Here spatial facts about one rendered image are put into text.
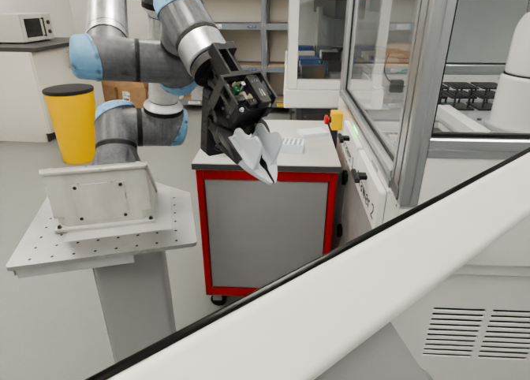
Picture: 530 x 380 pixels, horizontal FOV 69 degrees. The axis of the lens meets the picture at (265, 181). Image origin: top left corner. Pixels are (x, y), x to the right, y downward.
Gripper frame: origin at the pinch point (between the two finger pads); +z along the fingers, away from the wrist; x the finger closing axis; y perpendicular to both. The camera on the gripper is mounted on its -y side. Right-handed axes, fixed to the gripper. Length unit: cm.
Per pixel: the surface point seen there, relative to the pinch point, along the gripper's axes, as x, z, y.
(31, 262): -30, -20, -60
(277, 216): 57, -14, -86
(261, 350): -23.8, 17.2, 26.1
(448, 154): 39.4, 7.5, 1.8
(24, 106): 11, -267, -316
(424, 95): 34.5, -3.1, 7.9
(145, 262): -3, -12, -70
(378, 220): 38.6, 11.0, -22.0
